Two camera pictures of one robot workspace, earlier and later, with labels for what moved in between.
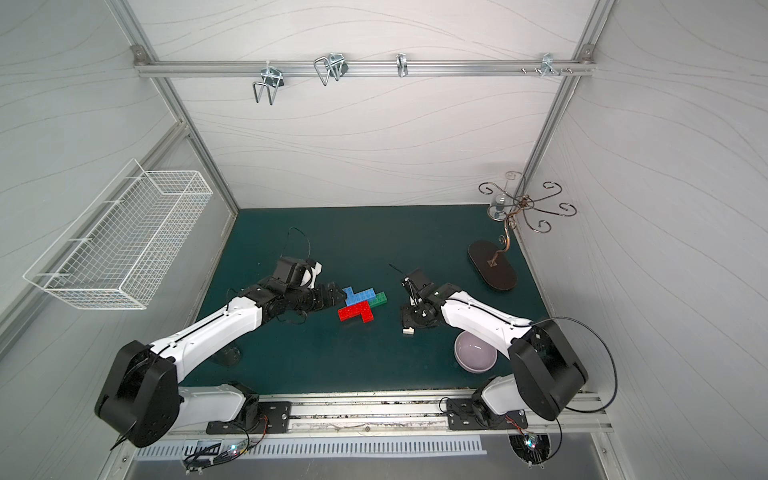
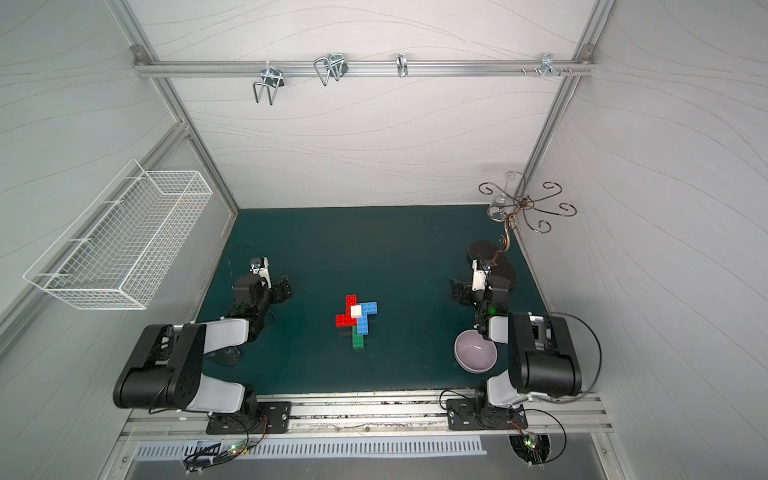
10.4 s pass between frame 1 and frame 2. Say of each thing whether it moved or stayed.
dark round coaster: stayed
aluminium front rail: stayed
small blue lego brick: moved
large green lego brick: moved
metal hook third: stayed
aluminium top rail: stayed
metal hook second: stayed
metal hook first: stayed
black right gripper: moved
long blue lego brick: moved
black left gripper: moved
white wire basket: stayed
